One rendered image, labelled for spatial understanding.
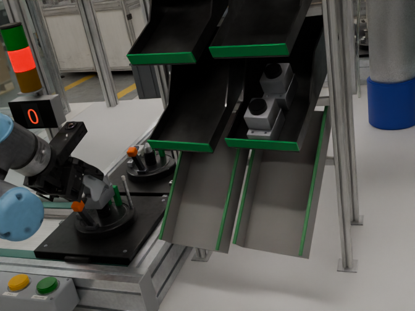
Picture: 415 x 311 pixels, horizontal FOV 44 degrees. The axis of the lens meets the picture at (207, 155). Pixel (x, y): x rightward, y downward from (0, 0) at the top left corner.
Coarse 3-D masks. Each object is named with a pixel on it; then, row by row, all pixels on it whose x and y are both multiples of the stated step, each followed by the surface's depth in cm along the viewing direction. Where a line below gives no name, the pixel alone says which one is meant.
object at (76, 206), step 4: (84, 200) 108; (72, 204) 106; (76, 204) 106; (80, 204) 106; (84, 204) 107; (72, 208) 106; (76, 208) 105; (80, 208) 106; (84, 208) 108; (80, 212) 107; (84, 212) 108; (84, 216) 108; (88, 216) 109; (84, 220) 110; (88, 220) 109; (92, 220) 110; (88, 224) 110; (92, 224) 110
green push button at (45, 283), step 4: (44, 280) 100; (48, 280) 100; (52, 280) 100; (56, 280) 100; (40, 284) 99; (44, 284) 99; (48, 284) 99; (52, 284) 98; (56, 284) 99; (36, 288) 99; (40, 288) 98; (44, 288) 98; (48, 288) 98; (52, 288) 98; (40, 292) 98; (44, 292) 98
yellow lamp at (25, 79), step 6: (18, 72) 118; (24, 72) 117; (30, 72) 118; (36, 72) 120; (18, 78) 118; (24, 78) 118; (30, 78) 118; (36, 78) 120; (24, 84) 118; (30, 84) 119; (36, 84) 120; (24, 90) 119; (30, 90) 119
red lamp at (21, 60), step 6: (24, 48) 116; (12, 54) 116; (18, 54) 116; (24, 54) 116; (30, 54) 118; (12, 60) 116; (18, 60) 116; (24, 60) 117; (30, 60) 118; (12, 66) 118; (18, 66) 117; (24, 66) 117; (30, 66) 118
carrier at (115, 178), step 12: (144, 156) 136; (156, 156) 141; (168, 156) 140; (120, 168) 142; (132, 168) 137; (156, 168) 134; (168, 168) 133; (120, 180) 136; (132, 180) 134; (144, 180) 132; (156, 180) 132; (168, 180) 131; (120, 192) 129; (132, 192) 128; (144, 192) 127; (156, 192) 126; (168, 192) 125
